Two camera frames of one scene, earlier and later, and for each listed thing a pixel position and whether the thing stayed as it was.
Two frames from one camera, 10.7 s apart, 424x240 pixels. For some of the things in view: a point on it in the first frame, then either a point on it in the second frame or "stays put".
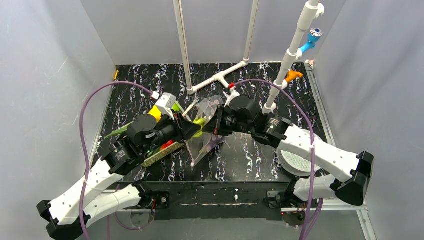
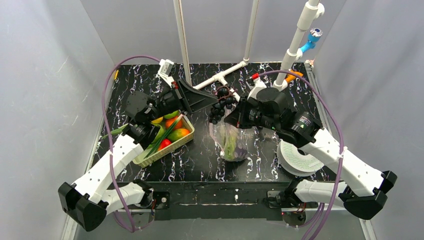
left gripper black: [178, 125] -> [180, 97]
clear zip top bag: [199, 147] -> [230, 141]
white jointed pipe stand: [314, 11] stays put
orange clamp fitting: [292, 75] stays put
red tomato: [169, 142] stays put
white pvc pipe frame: [192, 89] stays put
